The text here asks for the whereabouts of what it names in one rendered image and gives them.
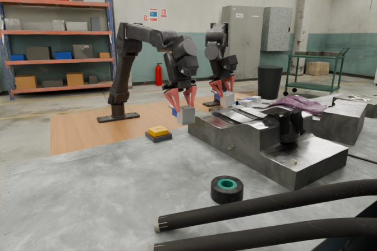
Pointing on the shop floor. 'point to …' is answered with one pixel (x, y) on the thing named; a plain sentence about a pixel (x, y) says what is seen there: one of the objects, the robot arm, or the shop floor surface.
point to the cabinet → (244, 39)
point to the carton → (317, 68)
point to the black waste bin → (269, 81)
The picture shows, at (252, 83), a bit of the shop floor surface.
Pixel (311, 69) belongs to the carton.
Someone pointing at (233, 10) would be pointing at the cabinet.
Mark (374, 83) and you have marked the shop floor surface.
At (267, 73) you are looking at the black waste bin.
